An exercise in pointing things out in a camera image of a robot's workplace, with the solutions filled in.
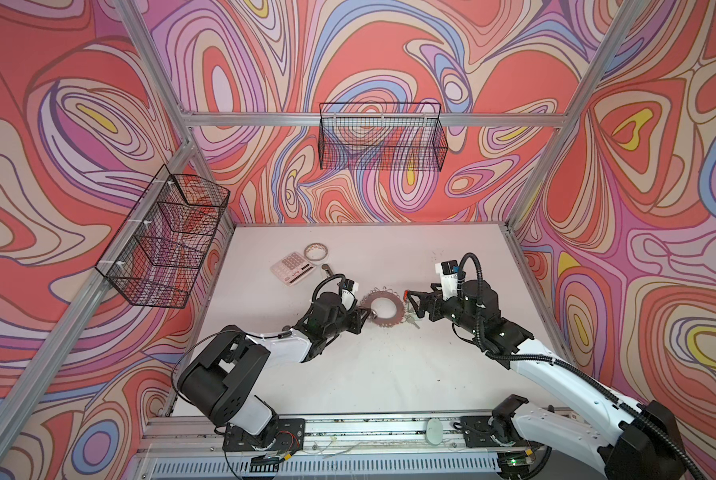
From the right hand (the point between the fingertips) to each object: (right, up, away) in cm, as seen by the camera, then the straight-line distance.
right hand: (423, 295), depth 79 cm
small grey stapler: (-29, +5, +25) cm, 38 cm away
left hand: (-13, -5, +8) cm, 16 cm away
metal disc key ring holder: (-12, -2, +19) cm, 23 cm away
